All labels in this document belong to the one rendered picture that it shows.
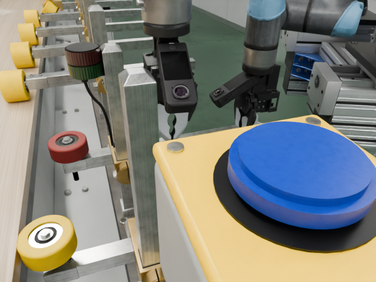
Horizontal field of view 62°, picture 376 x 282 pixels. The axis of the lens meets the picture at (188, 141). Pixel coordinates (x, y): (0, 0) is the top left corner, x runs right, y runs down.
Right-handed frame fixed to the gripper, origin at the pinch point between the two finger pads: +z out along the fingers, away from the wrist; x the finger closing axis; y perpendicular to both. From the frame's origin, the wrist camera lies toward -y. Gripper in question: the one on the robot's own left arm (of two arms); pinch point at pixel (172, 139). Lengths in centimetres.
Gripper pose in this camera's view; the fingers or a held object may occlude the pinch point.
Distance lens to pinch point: 57.0
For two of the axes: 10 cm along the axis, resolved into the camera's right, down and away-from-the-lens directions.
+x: -9.7, 1.2, -2.0
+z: -0.1, 8.3, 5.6
